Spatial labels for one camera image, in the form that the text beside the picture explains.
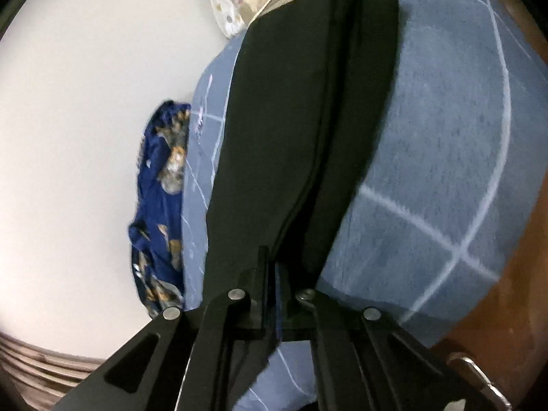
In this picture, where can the blue floral blanket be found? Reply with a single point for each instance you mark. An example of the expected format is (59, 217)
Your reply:
(155, 233)

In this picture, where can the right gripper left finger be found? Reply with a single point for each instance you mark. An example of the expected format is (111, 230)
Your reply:
(188, 360)

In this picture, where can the blue grid bed sheet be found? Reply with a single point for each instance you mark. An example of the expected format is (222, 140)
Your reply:
(458, 170)

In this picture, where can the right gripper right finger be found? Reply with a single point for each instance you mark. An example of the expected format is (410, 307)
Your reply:
(363, 360)

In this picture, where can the beige curtain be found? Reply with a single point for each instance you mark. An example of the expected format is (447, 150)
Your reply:
(41, 376)

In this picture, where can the black pants orange lining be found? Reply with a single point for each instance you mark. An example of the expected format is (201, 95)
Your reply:
(307, 98)

